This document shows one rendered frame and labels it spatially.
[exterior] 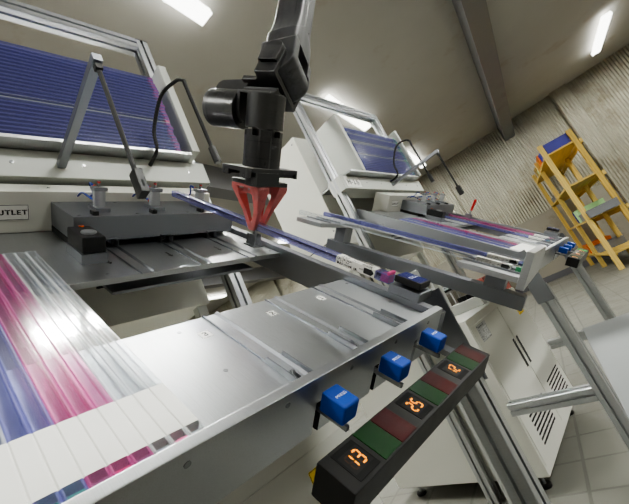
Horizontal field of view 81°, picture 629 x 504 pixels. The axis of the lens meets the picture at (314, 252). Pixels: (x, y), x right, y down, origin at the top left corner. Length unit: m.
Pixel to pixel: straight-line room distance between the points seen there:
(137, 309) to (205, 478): 0.75
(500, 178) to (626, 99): 2.42
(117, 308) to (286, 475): 0.57
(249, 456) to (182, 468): 0.07
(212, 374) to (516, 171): 8.72
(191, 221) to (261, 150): 0.36
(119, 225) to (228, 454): 0.56
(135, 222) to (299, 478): 0.57
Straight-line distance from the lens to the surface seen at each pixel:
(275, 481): 0.73
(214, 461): 0.33
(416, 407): 0.44
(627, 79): 9.43
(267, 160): 0.56
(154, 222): 0.82
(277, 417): 0.36
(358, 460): 0.36
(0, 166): 0.98
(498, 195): 8.92
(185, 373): 0.41
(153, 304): 1.06
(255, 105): 0.56
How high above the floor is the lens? 0.75
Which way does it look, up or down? 14 degrees up
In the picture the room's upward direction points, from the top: 25 degrees counter-clockwise
